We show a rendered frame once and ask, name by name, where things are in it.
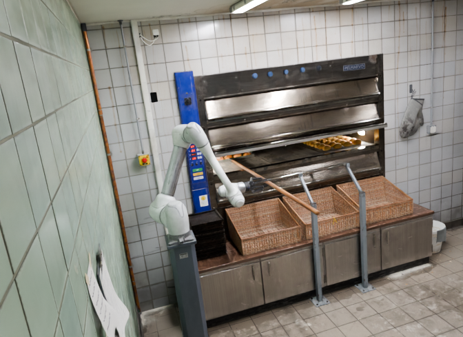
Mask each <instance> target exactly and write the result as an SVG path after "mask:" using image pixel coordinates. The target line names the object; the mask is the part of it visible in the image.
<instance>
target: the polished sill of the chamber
mask: <svg viewBox="0 0 463 337"><path fill-rule="evenodd" d="M376 149H379V145H376V144H374V145H367V146H363V147H357V148H352V149H348V150H342V151H337V152H331V153H327V154H320V155H316V156H309V157H305V158H301V159H294V160H290V161H283V162H279V163H273V164H269V165H262V166H258V167H251V168H249V169H250V170H252V171H253V172H262V171H266V170H272V169H276V168H280V167H287V166H291V165H297V164H301V163H308V162H312V161H319V160H323V159H330V158H333V157H337V156H344V155H348V154H355V153H358V152H365V151H369V150H376ZM225 174H226V176H227V178H230V177H234V176H241V175H245V174H250V173H249V172H247V171H246V170H236V171H233V172H226V173H225ZM214 180H215V181H216V180H220V179H219V177H218V175H217V174H215V175H214Z"/></svg>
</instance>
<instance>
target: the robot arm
mask: <svg viewBox="0 0 463 337"><path fill-rule="evenodd" d="M172 138H173V146H174V148H173V150H172V155H171V158H170V161H169V165H168V169H167V173H166V176H165V180H164V183H163V188H162V190H161V193H160V194H158V195H157V196H156V198H155V199H154V201H153V202H152V203H151V205H150V207H149V214H150V216H151V217H152V219H153V220H154V221H156V222H157V223H160V224H162V225H164V226H165V227H166V228H167V230H168V234H167V235H166V237H167V238H168V241H169V243H168V245H169V246H171V245H175V244H179V243H180V244H181V245H183V244H184V243H185V242H188V241H194V237H192V234H191V230H190V229H189V218H188V214H187V209H186V207H185V206H184V204H183V203H182V202H180V201H176V199H175V197H174V194H175V191H176V186H177V183H178V179H179V176H180V173H181V168H182V165H183V161H184V158H185V153H186V151H187V149H188V148H189V147H190V145H191V144H194V145H195V146H196V147H197V148H198V149H199V150H200V151H201V153H202V154H203V155H204V156H205V158H206V159H207V160H208V161H209V163H210V165H211V166H212V168H213V169H214V171H215V173H216V174H217V175H218V177H219V179H220V180H221V181H222V183H223V185H222V186H220V187H219V188H218V193H219V195H220V196H221V197H227V198H228V200H229V202H230V203H231V204H232V205H233V206H234V207H242V206H243V205H244V203H245V199H244V197H243V195H242V193H245V192H246V191H251V192H252V193H255V192H258V191H261V190H264V187H267V186H268V184H263V185H255V184H257V183H259V182H262V181H263V182H265V181H271V179H270V178H269V179H266V178H262V177H256V178H252V177H251V178H250V181H247V182H239V183H231V182H230V181H229V179H228V178H227V176H226V174H225V173H224V171H223V169H222V167H221V166H220V164H219V162H218V161H217V159H216V157H215V156H214V153H213V152H212V149H211V147H210V144H209V141H208V139H207V136H206V134H205V133H204V131H203V129H202V128H201V127H200V126H199V125H198V124H197V123H195V122H191V123H189V124H182V125H177V126H176V127H175V128H174V129H173V130H172ZM258 179H260V180H258ZM252 180H258V181H254V182H253V181H252ZM259 187H261V188H259ZM254 188H259V189H257V190H253V189H254Z"/></svg>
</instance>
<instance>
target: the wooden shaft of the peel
mask: <svg viewBox="0 0 463 337"><path fill-rule="evenodd" d="M232 163H235V164H236V165H237V166H239V167H241V168H243V169H244V170H246V171H247V172H249V173H250V174H252V175H254V176H255V177H262V176H260V175H258V174H257V173H255V172H253V171H252V170H250V169H249V168H247V167H245V166H244V165H242V164H240V163H239V162H237V161H235V160H234V159H233V160H232ZM262 178H263V177H262ZM265 183H266V184H268V185H270V186H271V187H273V188H274V189H276V190H278V191H279V192H281V193H282V194H284V195H285V196H287V197H289V198H290V199H291V200H293V201H295V202H297V203H298V204H300V205H301V206H303V207H305V208H306V209H308V210H309V211H311V212H313V213H314V214H315V215H319V214H320V212H319V211H318V210H316V209H315V208H313V207H312V206H310V205H308V204H306V203H305V202H303V201H302V200H300V199H299V198H296V197H295V196H293V195H292V194H290V193H289V192H286V191H285V190H283V189H282V188H280V187H278V186H277V185H275V184H273V183H272V182H270V181H265Z"/></svg>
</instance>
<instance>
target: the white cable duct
mask: <svg viewBox="0 0 463 337"><path fill-rule="evenodd" d="M130 22H131V27H132V34H133V39H134V47H135V51H136V59H137V63H138V71H139V76H140V80H141V88H142V93H143V100H144V105H145V113H146V117H147V125H148V130H149V134H150V142H151V146H152V154H153V159H154V167H155V171H156V179H157V183H158V191H159V194H160V193H161V190H162V188H163V178H162V174H161V166H160V161H159V156H158V148H157V144H156V136H155V131H154V123H153V118H152V111H151V106H150V98H149V93H148V89H147V81H146V76H145V68H144V63H143V55H142V51H141V42H140V38H139V33H138V26H137V21H136V19H132V20H130Z"/></svg>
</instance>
